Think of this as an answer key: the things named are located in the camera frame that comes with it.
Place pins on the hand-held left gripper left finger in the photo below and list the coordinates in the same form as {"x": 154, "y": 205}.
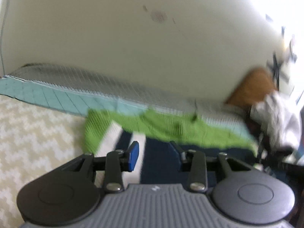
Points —
{"x": 133, "y": 156}

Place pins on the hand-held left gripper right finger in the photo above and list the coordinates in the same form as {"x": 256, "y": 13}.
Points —
{"x": 198, "y": 169}

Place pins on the green navy white knit sweater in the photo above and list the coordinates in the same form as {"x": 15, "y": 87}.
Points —
{"x": 166, "y": 128}

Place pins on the white cloth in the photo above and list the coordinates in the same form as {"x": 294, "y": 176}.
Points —
{"x": 277, "y": 121}

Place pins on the dark metal stand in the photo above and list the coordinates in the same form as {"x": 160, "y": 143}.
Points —
{"x": 276, "y": 64}

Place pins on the teal grey quilted mattress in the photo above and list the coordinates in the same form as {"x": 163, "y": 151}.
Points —
{"x": 59, "y": 90}

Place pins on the cream patterned blanket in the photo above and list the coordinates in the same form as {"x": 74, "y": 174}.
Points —
{"x": 28, "y": 135}

